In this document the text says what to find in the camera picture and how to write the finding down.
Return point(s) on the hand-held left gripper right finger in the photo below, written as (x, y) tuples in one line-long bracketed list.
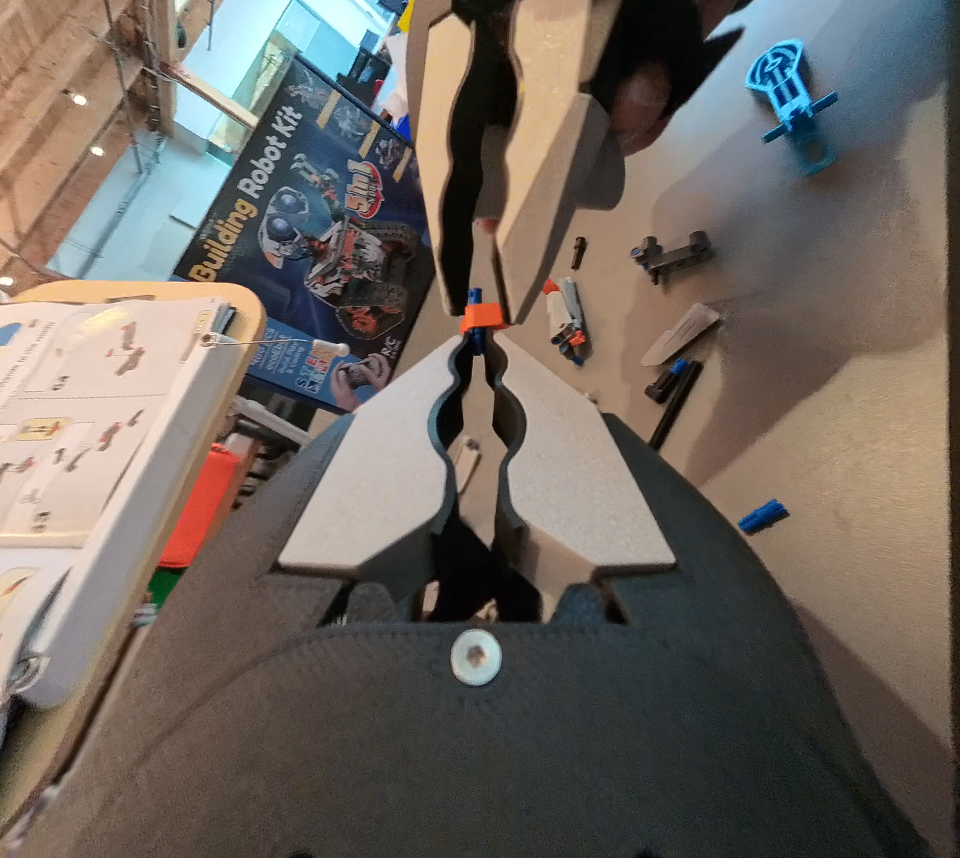
[(577, 483)]

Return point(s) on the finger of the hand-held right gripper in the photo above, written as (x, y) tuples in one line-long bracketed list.
[(435, 145), (555, 85)]

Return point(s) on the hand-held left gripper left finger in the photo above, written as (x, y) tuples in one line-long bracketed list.
[(375, 483)]

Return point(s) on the blue pin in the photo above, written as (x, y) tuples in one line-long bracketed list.
[(763, 516), (472, 295)]

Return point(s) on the dark grey beam assembly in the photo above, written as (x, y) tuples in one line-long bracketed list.
[(675, 256)]

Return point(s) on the long black axle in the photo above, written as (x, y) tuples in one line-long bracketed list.
[(679, 408)]

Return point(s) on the black connector with blue pin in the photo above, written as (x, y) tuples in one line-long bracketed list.
[(664, 385)]

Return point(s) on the dark blue robot kit box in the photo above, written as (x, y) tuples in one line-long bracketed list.
[(300, 198)]

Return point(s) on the short black pin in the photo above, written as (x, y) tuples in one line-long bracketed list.
[(578, 254)]

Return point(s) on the grey white orange assembly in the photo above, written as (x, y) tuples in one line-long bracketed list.
[(562, 310)]

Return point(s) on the red container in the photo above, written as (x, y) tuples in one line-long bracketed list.
[(199, 505)]

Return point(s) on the silver wedge piece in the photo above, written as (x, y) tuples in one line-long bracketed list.
[(682, 333)]

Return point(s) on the light blue plastic tool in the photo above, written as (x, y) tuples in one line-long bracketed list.
[(780, 78)]

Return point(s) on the white book stand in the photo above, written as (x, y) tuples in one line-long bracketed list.
[(150, 498)]

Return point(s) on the instruction booklet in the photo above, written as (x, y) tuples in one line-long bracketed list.
[(75, 423)]

